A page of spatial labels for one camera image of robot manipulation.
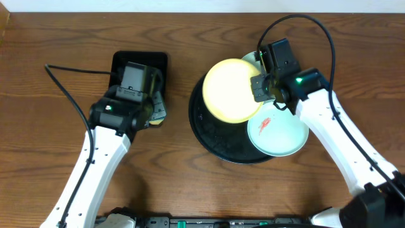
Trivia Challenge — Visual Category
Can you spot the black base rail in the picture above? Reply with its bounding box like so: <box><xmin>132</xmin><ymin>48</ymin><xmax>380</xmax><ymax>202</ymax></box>
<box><xmin>94</xmin><ymin>207</ymin><xmax>314</xmax><ymax>228</ymax></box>

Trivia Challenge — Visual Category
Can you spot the green and yellow sponge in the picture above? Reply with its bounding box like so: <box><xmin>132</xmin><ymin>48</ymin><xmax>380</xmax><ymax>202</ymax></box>
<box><xmin>149</xmin><ymin>91</ymin><xmax>167</xmax><ymax>125</ymax></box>

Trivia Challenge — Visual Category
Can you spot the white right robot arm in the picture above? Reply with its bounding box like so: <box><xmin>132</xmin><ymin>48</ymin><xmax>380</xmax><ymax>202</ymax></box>
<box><xmin>251</xmin><ymin>40</ymin><xmax>404</xmax><ymax>227</ymax></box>

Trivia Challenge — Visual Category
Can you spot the black rectangular water tray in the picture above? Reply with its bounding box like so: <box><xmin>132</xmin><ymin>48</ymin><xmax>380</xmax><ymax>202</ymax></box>
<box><xmin>108</xmin><ymin>51</ymin><xmax>168</xmax><ymax>127</ymax></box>

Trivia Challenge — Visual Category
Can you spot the yellow plate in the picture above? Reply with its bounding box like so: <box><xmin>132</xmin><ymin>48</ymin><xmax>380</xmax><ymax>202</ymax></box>
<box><xmin>202</xmin><ymin>58</ymin><xmax>263</xmax><ymax>124</ymax></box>

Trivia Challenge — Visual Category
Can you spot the mint green plate with stain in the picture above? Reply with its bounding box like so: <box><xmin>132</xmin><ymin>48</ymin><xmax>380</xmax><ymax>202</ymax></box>
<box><xmin>242</xmin><ymin>51</ymin><xmax>261</xmax><ymax>72</ymax></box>

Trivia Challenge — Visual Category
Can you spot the round black serving tray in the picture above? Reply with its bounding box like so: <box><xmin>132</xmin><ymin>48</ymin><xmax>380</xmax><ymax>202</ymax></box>
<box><xmin>188</xmin><ymin>77</ymin><xmax>273</xmax><ymax>164</ymax></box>

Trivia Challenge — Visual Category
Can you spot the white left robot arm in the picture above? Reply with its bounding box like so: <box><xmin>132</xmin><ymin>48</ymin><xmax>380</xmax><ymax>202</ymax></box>
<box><xmin>41</xmin><ymin>62</ymin><xmax>166</xmax><ymax>227</ymax></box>

